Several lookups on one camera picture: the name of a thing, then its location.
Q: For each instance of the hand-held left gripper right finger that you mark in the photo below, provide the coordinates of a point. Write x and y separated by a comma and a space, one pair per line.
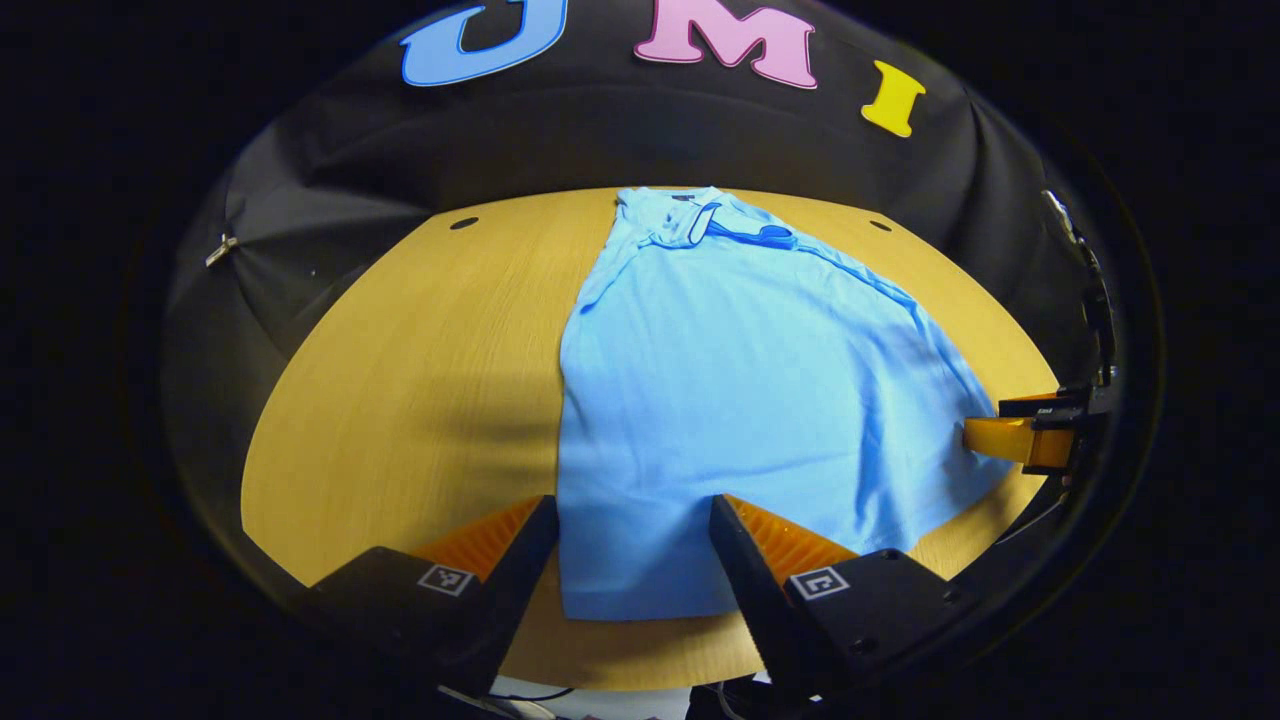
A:
755, 600

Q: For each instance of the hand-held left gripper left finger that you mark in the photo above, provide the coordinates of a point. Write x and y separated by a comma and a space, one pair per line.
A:
505, 610

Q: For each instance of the silver metal clip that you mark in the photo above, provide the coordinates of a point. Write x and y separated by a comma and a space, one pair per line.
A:
220, 249

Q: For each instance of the black backdrop cloth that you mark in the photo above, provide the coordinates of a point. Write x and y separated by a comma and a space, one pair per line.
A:
600, 130

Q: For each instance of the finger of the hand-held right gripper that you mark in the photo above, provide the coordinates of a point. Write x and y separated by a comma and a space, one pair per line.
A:
1010, 440
1040, 405

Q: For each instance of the light blue T-shirt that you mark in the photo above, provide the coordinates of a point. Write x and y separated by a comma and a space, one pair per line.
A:
750, 400

